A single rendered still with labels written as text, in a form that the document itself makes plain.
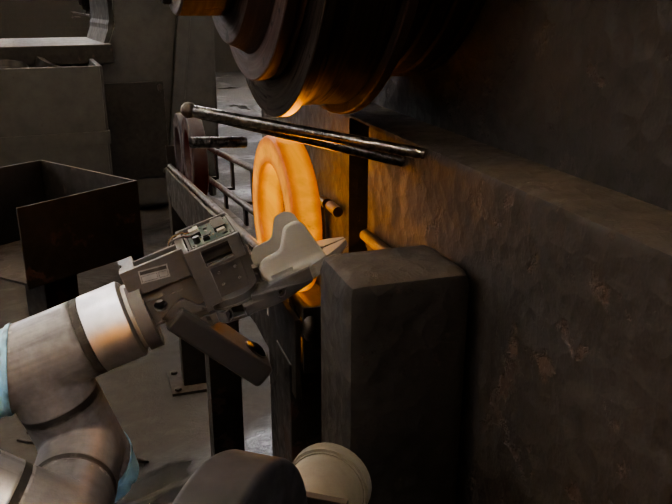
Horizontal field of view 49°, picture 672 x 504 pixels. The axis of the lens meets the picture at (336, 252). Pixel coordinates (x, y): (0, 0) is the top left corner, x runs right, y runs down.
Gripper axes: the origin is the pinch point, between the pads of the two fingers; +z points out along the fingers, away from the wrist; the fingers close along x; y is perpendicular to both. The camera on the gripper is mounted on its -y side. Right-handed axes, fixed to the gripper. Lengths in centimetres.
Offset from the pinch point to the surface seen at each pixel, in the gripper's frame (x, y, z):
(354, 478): -26.6, -4.2, -9.1
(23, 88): 242, 6, -46
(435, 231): -12.9, 3.9, 6.0
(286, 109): -1.5, 15.4, -0.4
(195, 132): 90, -2, -2
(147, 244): 242, -70, -28
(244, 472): -37.5, 8.1, -14.9
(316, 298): 9.9, -8.8, -2.0
